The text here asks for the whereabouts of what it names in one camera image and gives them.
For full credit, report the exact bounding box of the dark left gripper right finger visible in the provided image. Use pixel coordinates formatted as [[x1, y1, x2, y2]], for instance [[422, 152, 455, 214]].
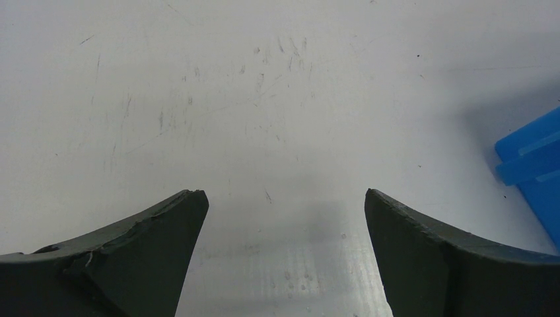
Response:
[[365, 189, 559, 316]]

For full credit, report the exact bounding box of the blue plastic bin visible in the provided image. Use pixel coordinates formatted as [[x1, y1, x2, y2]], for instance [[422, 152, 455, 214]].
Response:
[[495, 108, 559, 248]]

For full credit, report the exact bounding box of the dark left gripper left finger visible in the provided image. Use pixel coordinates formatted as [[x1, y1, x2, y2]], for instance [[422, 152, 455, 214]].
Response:
[[1, 190, 209, 316]]

